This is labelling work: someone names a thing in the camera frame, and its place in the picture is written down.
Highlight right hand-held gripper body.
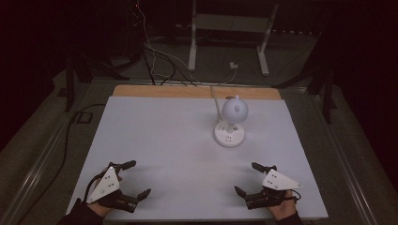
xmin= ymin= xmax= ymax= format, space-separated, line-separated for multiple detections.
xmin=244 ymin=164 xmax=303 ymax=211

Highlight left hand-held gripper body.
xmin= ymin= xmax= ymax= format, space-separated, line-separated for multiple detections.
xmin=84 ymin=162 xmax=140 ymax=214

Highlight person's left hand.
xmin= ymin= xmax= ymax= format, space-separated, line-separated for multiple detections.
xmin=87 ymin=201 xmax=114 ymax=218

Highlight person's right hand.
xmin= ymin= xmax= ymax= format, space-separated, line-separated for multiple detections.
xmin=267 ymin=190 xmax=298 ymax=221

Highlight white table sheet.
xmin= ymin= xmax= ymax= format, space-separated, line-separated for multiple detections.
xmin=66 ymin=96 xmax=329 ymax=221

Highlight white round desk lamp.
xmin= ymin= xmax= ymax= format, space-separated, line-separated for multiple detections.
xmin=213 ymin=95 xmax=250 ymax=148

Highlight wooden table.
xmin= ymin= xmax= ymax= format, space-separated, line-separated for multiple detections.
xmin=112 ymin=84 xmax=282 ymax=100

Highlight black stand legs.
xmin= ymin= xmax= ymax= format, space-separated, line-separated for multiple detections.
xmin=64 ymin=52 xmax=130 ymax=113
xmin=271 ymin=34 xmax=338 ymax=125

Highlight white metal stand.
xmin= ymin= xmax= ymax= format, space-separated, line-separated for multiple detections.
xmin=187 ymin=0 xmax=280 ymax=77

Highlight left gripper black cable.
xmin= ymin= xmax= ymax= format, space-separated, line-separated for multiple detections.
xmin=84 ymin=167 xmax=111 ymax=203

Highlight long black floor cable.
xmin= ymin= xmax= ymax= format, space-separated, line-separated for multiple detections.
xmin=18 ymin=102 xmax=107 ymax=225

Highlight grey metal rail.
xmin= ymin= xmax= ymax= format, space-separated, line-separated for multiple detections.
xmin=308 ymin=90 xmax=378 ymax=225
xmin=0 ymin=82 xmax=93 ymax=225

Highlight black square frame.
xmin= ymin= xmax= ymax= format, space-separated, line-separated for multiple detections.
xmin=76 ymin=111 xmax=94 ymax=125

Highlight white lamp cord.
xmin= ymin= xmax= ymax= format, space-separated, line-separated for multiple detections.
xmin=209 ymin=85 xmax=223 ymax=122

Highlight black floor cables bundle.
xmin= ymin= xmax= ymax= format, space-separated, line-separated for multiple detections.
xmin=142 ymin=45 xmax=196 ymax=87

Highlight white floor cable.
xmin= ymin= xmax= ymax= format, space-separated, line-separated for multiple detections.
xmin=135 ymin=3 xmax=238 ymax=86

